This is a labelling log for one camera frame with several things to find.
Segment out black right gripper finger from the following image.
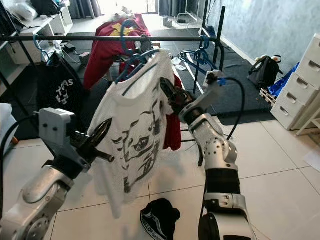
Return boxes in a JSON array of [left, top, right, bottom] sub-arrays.
[[159, 76, 182, 102]]

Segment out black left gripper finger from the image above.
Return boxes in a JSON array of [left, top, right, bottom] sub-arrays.
[[89, 119, 113, 154]]

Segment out white printed t-shirt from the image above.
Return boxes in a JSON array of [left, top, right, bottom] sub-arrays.
[[87, 49, 178, 220]]

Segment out blue plastic hanger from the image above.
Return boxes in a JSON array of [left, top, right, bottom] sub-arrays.
[[32, 34, 61, 66], [177, 34, 218, 81], [115, 20, 163, 83]]

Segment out red t-shirt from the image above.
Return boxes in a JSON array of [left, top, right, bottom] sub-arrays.
[[162, 72, 182, 152]]

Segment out red garment yellow print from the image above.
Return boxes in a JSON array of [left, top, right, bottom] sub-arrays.
[[82, 14, 141, 91]]

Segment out grey curtain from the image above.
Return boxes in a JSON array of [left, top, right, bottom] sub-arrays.
[[67, 0, 101, 20], [157, 0, 186, 18]]

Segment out black backpack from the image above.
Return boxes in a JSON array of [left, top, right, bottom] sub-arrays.
[[248, 54, 283, 90]]

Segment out blue cloth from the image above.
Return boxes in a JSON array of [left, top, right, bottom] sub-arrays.
[[267, 62, 301, 98]]

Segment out black metal clothes rack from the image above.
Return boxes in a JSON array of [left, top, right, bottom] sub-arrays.
[[0, 5, 227, 166]]

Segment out black cloth white trim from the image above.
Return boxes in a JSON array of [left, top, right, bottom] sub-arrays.
[[140, 198, 182, 240]]

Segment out white drawer unit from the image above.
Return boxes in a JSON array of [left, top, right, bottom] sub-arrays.
[[270, 34, 320, 132]]

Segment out white low shelf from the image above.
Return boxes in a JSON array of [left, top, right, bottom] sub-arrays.
[[0, 7, 76, 56]]

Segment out white paper sheet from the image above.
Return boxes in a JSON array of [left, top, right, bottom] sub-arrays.
[[297, 150, 320, 173]]

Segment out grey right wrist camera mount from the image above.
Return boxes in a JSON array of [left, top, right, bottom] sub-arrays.
[[192, 70, 227, 113]]

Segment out white wooden frame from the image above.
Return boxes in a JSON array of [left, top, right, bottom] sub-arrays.
[[296, 107, 320, 137]]

